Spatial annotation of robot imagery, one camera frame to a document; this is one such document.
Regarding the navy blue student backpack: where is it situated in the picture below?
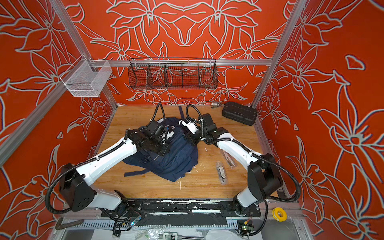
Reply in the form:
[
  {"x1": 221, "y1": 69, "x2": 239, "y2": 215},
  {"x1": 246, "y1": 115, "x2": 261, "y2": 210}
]
[{"x1": 123, "y1": 104, "x2": 199, "y2": 182}]

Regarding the clear plastic pen box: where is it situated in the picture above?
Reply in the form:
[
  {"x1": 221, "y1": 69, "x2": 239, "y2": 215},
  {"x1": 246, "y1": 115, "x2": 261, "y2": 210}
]
[{"x1": 216, "y1": 162, "x2": 228, "y2": 185}]

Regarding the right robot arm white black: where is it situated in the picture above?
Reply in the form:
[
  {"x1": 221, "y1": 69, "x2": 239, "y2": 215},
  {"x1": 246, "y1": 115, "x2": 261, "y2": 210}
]
[{"x1": 180, "y1": 105, "x2": 302, "y2": 216}]

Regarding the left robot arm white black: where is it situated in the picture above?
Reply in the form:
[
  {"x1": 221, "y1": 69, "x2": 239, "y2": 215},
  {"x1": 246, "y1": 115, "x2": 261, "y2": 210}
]
[{"x1": 45, "y1": 114, "x2": 172, "y2": 215}]

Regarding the small silver metal cylinder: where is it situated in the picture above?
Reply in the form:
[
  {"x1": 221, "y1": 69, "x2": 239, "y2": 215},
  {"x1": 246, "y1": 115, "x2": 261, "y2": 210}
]
[{"x1": 211, "y1": 102, "x2": 221, "y2": 107}]

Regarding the black hard case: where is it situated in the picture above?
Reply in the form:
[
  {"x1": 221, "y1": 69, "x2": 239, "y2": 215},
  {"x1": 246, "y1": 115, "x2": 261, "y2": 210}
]
[{"x1": 222, "y1": 102, "x2": 257, "y2": 126}]

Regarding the yellow tape roll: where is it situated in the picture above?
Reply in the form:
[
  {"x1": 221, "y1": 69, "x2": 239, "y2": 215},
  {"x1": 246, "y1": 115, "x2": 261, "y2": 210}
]
[{"x1": 272, "y1": 207, "x2": 288, "y2": 222}]

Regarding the dark metal hex key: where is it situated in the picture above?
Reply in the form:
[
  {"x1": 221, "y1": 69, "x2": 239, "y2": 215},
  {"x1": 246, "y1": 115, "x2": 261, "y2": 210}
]
[{"x1": 55, "y1": 218, "x2": 84, "y2": 230}]

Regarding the black wire wall basket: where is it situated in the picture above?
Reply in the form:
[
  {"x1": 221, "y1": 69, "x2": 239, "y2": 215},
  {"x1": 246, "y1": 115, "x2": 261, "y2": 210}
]
[{"x1": 128, "y1": 58, "x2": 219, "y2": 90}]

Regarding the white wire mesh basket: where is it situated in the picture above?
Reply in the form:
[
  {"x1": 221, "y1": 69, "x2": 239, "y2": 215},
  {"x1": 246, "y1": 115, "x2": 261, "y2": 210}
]
[{"x1": 60, "y1": 55, "x2": 112, "y2": 98}]

